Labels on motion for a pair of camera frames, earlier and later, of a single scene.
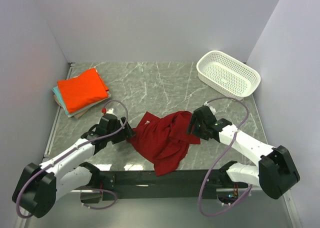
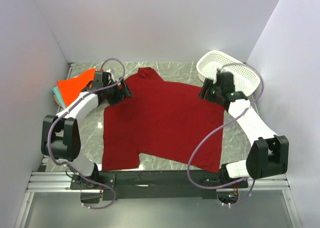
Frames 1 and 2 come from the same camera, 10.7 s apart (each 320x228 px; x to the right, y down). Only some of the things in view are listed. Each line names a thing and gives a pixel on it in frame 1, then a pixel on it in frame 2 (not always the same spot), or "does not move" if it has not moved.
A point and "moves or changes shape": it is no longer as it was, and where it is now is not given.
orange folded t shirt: (85, 90) does not move
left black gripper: (126, 132) → (120, 94)
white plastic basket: (224, 73) does not move
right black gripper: (194, 120) → (207, 86)
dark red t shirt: (164, 141) moves or changes shape
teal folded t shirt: (56, 91) does not move
